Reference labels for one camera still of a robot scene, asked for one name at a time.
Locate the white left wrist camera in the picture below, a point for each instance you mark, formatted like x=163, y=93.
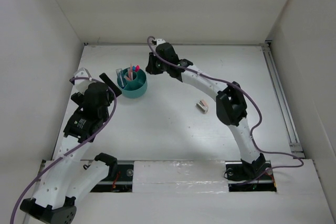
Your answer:
x=81, y=80

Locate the teal round desk organizer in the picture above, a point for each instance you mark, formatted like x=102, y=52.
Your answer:
x=135, y=88

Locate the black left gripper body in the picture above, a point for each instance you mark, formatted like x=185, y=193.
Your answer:
x=105, y=113

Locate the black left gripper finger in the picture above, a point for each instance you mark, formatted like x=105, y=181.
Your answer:
x=111, y=84
x=77, y=98

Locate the aluminium side rail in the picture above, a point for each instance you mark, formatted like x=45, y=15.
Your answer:
x=293, y=138

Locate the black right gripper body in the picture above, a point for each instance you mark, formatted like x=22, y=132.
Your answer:
x=161, y=66

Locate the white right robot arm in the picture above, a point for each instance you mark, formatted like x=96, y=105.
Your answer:
x=230, y=102

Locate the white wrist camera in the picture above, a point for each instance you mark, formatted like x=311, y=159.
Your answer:
x=158, y=41
x=81, y=80

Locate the thin pink pen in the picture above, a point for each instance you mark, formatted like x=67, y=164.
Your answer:
x=130, y=72

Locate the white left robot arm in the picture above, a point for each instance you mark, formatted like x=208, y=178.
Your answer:
x=59, y=193

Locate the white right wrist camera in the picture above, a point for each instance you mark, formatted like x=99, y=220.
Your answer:
x=158, y=41

